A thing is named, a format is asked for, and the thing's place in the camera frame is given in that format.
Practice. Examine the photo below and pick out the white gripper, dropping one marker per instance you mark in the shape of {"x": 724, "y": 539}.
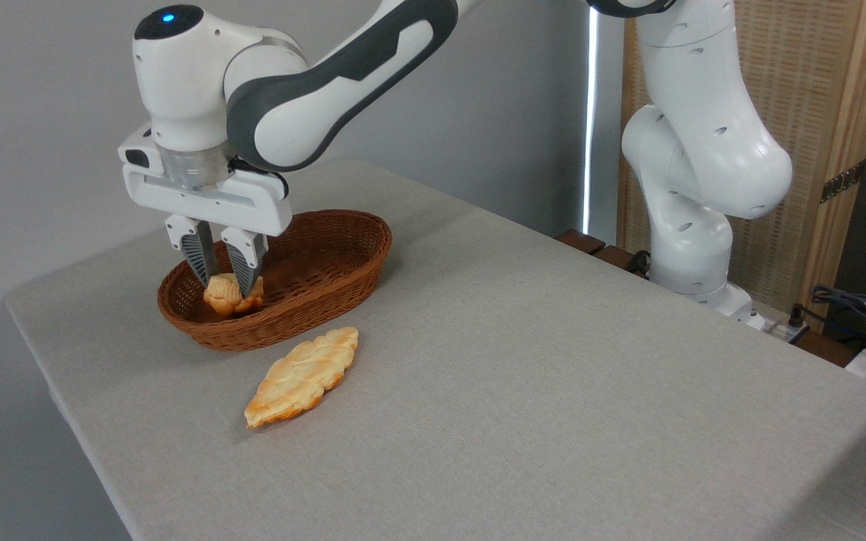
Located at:
{"x": 207, "y": 203}

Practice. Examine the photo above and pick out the small golden bread piece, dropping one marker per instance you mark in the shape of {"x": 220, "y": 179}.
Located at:
{"x": 224, "y": 297}

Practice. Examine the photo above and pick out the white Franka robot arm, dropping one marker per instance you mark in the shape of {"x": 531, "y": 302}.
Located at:
{"x": 177, "y": 83}

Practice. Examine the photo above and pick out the long golden bread loaf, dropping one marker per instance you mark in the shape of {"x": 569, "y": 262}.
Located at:
{"x": 301, "y": 376}

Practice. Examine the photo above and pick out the brown wicker oval basket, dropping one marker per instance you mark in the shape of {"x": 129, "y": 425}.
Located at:
{"x": 328, "y": 263}

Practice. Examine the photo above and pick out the bamboo folding screen wood frame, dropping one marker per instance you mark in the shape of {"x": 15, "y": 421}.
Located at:
{"x": 809, "y": 75}

